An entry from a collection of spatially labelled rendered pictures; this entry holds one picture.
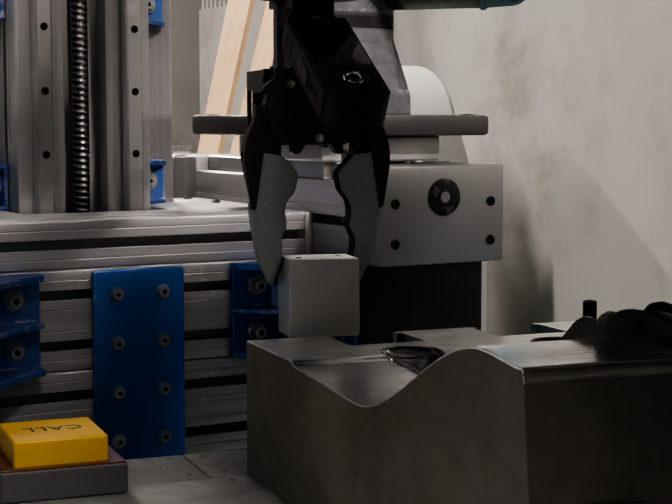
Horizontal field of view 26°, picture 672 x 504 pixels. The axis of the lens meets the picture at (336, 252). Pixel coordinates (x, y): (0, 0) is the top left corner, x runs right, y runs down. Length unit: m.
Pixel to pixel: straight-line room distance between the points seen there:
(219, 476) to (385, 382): 0.18
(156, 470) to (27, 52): 0.54
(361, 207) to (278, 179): 0.06
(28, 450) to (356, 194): 0.29
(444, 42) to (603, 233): 1.20
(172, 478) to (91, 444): 0.07
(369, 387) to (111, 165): 0.66
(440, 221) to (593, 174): 3.80
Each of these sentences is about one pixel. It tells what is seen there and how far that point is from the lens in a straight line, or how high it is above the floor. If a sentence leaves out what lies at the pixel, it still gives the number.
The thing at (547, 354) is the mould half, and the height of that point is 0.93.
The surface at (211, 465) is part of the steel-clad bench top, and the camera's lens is 1.01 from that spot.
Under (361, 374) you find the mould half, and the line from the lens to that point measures 0.86.
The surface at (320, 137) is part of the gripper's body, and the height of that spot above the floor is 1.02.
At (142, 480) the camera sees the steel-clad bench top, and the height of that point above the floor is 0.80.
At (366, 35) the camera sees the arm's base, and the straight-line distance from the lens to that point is 1.44.
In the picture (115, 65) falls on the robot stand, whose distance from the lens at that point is 1.45.
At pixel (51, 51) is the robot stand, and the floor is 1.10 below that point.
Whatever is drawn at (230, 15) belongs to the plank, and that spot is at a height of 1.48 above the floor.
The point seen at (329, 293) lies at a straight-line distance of 1.00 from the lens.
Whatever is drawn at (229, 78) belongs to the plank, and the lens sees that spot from 6.36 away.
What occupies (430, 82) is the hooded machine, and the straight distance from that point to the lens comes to 5.18.
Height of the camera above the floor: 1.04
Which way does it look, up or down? 5 degrees down
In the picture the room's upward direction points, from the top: straight up
